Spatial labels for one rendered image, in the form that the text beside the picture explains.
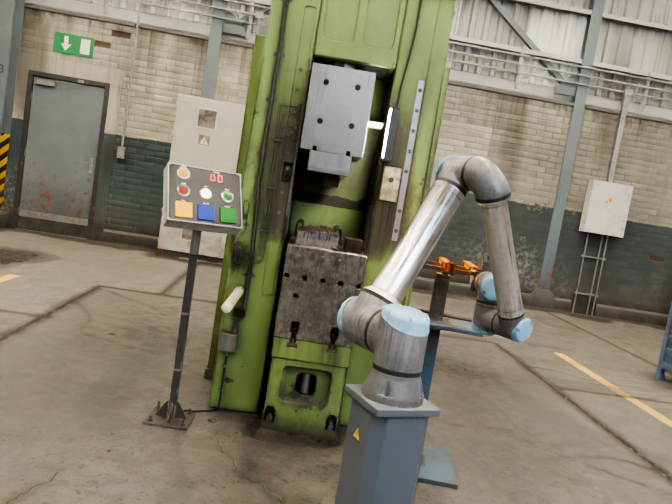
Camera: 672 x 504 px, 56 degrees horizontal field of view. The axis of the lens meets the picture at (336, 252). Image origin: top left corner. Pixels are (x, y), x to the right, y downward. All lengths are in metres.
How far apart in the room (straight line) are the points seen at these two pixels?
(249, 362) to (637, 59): 8.35
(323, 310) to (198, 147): 5.56
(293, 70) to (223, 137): 5.15
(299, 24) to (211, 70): 5.88
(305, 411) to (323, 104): 1.47
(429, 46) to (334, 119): 0.61
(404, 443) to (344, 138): 1.57
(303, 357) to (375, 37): 1.59
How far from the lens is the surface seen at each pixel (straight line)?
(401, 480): 1.99
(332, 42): 3.21
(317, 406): 3.13
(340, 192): 3.48
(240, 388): 3.32
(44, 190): 9.50
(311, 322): 3.00
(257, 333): 3.23
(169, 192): 2.83
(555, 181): 9.66
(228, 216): 2.86
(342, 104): 3.02
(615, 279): 10.18
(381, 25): 3.26
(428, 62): 3.24
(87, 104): 9.36
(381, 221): 3.16
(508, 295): 2.24
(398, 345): 1.86
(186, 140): 8.36
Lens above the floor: 1.19
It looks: 5 degrees down
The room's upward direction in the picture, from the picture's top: 9 degrees clockwise
